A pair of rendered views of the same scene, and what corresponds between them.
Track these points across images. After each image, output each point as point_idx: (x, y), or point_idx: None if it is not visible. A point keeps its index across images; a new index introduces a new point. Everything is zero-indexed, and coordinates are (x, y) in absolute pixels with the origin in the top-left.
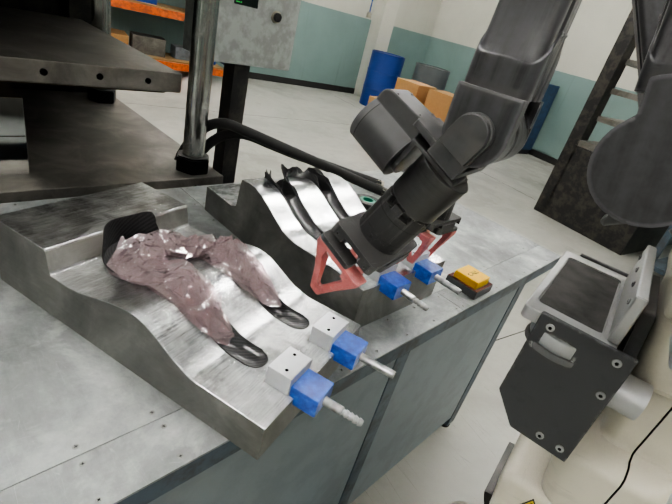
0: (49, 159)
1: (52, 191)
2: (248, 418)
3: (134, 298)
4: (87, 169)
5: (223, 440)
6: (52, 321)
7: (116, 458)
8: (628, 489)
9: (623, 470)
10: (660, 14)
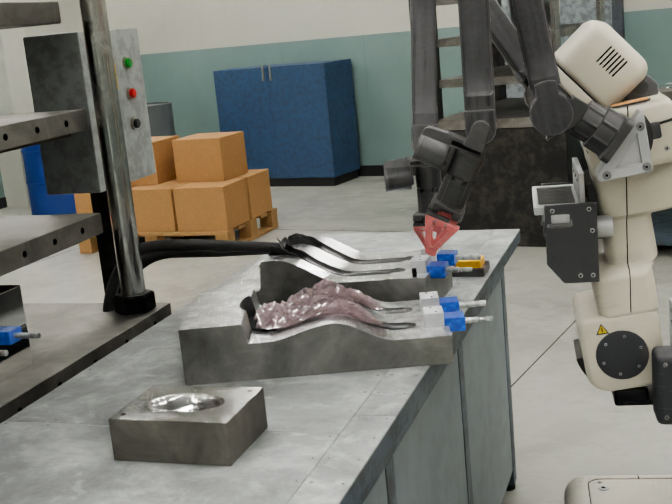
0: None
1: (75, 364)
2: (438, 336)
3: (320, 321)
4: (63, 344)
5: (427, 366)
6: (257, 381)
7: (389, 386)
8: (633, 275)
9: (627, 269)
10: (523, 63)
